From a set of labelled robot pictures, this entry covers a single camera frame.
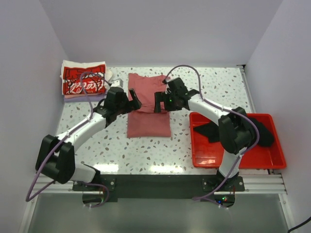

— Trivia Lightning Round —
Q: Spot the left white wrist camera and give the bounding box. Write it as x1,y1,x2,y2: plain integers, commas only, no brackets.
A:
110,79,123,88

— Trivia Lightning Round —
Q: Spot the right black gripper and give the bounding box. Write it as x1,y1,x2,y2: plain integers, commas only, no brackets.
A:
154,91,181,114

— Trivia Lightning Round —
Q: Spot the red plastic tray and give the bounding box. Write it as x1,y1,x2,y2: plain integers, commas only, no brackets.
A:
190,113,286,169

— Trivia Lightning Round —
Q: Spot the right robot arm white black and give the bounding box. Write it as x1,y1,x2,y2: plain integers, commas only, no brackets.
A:
154,78,260,191

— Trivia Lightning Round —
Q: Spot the aluminium frame rail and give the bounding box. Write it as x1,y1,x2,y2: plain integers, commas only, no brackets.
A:
42,175,287,194

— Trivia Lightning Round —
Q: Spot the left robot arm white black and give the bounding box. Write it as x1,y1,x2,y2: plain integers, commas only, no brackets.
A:
35,87,141,190

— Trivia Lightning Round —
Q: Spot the black t shirt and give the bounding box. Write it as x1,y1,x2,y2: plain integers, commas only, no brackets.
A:
193,117,275,147

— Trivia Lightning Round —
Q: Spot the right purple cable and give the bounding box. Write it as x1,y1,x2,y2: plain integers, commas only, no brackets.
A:
161,64,261,208

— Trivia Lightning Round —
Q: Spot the folded red print white shirt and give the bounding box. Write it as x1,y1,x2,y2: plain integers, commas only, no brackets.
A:
60,60,113,95

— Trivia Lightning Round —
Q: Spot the folded light pink shirt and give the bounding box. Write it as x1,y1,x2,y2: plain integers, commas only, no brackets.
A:
64,94,84,99

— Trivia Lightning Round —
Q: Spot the purple cable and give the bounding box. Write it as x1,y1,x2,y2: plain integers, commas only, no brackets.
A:
161,64,261,208
25,71,115,208

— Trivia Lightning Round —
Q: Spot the folded lavender shirt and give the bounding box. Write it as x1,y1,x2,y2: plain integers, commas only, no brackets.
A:
64,94,106,102

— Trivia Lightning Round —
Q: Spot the pink t shirt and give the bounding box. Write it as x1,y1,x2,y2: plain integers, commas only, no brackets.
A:
127,73,171,138

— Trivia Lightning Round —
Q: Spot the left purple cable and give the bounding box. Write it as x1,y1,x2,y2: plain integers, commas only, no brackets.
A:
25,71,115,208

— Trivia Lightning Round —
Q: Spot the black power cable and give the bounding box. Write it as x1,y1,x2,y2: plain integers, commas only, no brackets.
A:
288,217,311,233

